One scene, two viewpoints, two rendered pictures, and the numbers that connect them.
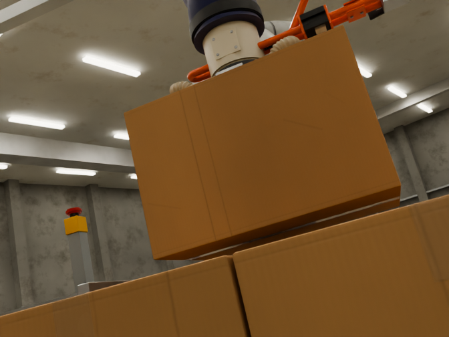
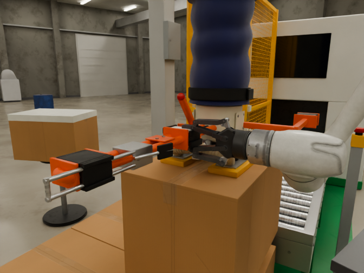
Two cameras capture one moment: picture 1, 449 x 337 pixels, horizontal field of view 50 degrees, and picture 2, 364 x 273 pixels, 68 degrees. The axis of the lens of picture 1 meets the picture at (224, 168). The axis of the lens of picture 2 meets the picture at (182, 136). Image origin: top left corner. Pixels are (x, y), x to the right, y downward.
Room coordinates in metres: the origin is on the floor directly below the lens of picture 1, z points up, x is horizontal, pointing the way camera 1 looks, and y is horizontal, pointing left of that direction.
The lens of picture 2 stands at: (1.41, -1.11, 1.36)
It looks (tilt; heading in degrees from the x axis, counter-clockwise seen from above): 13 degrees down; 105
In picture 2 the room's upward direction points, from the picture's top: straight up
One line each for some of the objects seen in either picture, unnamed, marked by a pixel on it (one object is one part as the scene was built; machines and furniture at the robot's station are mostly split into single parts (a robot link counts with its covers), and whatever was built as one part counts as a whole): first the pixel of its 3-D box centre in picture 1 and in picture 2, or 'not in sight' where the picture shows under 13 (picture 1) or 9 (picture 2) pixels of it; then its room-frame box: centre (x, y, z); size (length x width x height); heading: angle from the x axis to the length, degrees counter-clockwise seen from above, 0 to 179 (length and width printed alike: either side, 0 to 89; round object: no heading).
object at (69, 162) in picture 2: not in sight; (82, 168); (1.10, -0.68, 1.18); 0.08 x 0.07 x 0.05; 73
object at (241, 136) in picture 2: not in sight; (233, 143); (1.36, -0.40, 1.18); 0.09 x 0.07 x 0.08; 164
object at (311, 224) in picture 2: not in sight; (323, 176); (2.02, 1.31, 0.50); 2.31 x 0.05 x 0.19; 74
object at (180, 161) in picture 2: not in sight; (195, 148); (1.20, -0.08, 1.07); 0.34 x 0.10 x 0.05; 73
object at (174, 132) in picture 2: (317, 25); (182, 136); (1.21, -0.35, 1.18); 0.10 x 0.08 x 0.06; 163
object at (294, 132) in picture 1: (266, 161); (213, 206); (1.28, -0.12, 0.84); 0.60 x 0.40 x 0.40; 74
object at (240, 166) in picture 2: not in sight; (241, 155); (1.38, -0.14, 1.07); 0.34 x 0.10 x 0.05; 73
